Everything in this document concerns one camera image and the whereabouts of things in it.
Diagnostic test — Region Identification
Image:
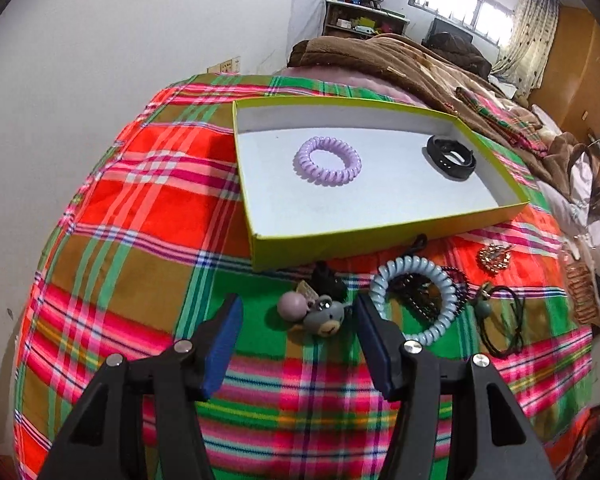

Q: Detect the dark jacket on chair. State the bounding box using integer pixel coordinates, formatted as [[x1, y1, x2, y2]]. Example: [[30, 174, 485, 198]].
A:
[[422, 18, 492, 79]]

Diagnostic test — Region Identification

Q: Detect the wall power socket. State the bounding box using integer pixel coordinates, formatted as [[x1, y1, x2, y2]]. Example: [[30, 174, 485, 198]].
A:
[[207, 56, 240, 74]]

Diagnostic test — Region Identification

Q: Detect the grey bear hair tie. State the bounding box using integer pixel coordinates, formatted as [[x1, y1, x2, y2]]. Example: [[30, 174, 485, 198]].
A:
[[277, 261, 354, 338]]

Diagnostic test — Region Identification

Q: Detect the light blue spiral hair tie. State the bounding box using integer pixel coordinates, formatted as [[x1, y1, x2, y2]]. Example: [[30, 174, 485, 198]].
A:
[[368, 254, 460, 347]]

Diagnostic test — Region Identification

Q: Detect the gold rhinestone brooch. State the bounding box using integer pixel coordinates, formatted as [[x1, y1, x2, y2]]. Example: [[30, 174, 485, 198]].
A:
[[477, 243, 512, 274]]

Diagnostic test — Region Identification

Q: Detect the wooden shelf with clutter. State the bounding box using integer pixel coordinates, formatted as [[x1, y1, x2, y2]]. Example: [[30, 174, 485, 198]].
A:
[[322, 0, 410, 39]]

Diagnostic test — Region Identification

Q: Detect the folded plaid cloth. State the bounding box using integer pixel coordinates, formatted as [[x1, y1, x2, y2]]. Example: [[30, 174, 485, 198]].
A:
[[455, 87, 547, 158]]

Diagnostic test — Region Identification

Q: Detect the purple spiral hair tie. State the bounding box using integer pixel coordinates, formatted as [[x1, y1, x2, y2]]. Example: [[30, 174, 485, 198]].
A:
[[292, 135, 363, 187]]

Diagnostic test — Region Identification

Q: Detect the black fitness band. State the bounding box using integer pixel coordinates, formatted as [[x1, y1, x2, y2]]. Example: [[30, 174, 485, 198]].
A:
[[426, 136, 477, 181]]

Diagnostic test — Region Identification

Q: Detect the dark beaded bracelet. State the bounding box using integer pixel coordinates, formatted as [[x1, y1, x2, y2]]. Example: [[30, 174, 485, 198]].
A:
[[392, 266, 472, 323]]

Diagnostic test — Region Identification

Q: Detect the brown fleece blanket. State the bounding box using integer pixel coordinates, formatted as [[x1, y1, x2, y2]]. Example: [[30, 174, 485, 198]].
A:
[[287, 32, 600, 201]]

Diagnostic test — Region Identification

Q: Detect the yellow-green cardboard box tray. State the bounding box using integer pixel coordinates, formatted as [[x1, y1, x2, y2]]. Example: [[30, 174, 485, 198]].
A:
[[233, 96, 528, 271]]

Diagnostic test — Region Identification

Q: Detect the patterned curtain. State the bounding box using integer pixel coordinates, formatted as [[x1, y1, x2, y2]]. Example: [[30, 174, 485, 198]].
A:
[[492, 0, 560, 98]]

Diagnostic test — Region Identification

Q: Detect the black hair tie with beads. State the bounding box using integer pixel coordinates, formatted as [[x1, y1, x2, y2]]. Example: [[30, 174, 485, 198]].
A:
[[471, 282, 528, 360]]

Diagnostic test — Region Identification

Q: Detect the window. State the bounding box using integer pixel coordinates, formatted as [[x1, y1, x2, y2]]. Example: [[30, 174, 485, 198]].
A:
[[408, 0, 514, 47]]

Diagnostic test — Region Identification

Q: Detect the translucent pink hair claw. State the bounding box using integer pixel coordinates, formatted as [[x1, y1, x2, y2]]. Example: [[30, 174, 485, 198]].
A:
[[562, 252, 600, 328]]

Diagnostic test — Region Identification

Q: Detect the white pink bedding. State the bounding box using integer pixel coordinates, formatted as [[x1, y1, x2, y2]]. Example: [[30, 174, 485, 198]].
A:
[[529, 104, 600, 286]]

